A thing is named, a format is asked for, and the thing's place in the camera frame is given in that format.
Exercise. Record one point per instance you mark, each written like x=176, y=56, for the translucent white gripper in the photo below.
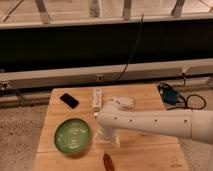
x=102, y=139

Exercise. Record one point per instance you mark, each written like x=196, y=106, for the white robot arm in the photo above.
x=191, y=124

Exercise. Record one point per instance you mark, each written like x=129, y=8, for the green ceramic bowl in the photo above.
x=72, y=136

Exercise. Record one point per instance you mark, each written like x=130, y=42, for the white remote control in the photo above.
x=97, y=99

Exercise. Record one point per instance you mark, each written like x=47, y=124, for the black smartphone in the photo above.
x=69, y=100

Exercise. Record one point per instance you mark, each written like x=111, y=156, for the blue power adapter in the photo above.
x=169, y=96

